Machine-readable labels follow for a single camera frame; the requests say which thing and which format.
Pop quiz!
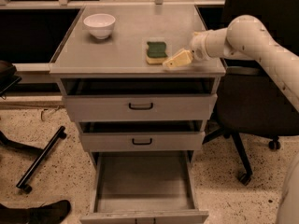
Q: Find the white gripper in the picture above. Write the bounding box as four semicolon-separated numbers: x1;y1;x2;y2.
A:
163;30;216;69

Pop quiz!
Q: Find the grey drawer cabinet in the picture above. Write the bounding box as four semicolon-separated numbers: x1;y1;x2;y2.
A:
49;4;227;224

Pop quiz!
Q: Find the green and yellow sponge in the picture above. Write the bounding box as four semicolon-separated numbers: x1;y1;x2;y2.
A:
146;41;167;64

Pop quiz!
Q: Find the top grey drawer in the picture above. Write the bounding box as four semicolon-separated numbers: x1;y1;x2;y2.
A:
61;77;217;122

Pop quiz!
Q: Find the grey drawer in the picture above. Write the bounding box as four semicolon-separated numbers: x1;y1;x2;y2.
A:
61;77;217;122
80;151;208;224
79;120;205;152

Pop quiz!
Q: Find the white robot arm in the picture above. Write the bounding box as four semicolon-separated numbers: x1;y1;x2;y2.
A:
164;15;299;183

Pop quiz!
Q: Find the black shoe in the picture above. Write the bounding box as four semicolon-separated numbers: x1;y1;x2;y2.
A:
27;199;72;224

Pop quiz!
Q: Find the black chair seat left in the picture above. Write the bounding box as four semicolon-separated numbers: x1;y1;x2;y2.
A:
0;61;21;97

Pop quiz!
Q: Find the middle grey drawer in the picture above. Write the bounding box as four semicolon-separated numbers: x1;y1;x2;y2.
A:
79;120;205;152

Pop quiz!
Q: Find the white ceramic bowl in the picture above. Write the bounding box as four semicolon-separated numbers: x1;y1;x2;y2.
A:
83;13;116;39

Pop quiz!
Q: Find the black chair base leg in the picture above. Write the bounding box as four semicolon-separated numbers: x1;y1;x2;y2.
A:
16;126;66;193

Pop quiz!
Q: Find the black office chair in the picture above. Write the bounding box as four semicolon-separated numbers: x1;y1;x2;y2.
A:
200;0;299;184

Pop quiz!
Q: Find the bottom grey drawer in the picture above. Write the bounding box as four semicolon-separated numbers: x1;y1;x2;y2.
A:
80;151;208;224

